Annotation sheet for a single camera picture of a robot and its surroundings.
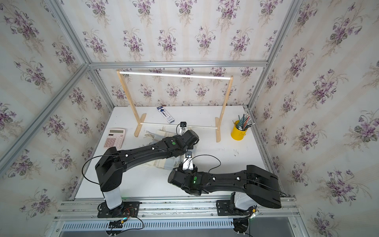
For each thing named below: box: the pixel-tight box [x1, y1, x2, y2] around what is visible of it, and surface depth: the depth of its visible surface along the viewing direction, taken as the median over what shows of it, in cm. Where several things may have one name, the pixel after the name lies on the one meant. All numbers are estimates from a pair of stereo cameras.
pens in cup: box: [231, 112, 256, 131], surface depth 96 cm
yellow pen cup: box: [230, 119, 248, 141], surface depth 97 cm
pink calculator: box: [104, 127, 126, 150], surface depth 100 cm
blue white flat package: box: [156, 106, 176, 124], surface depth 116 cm
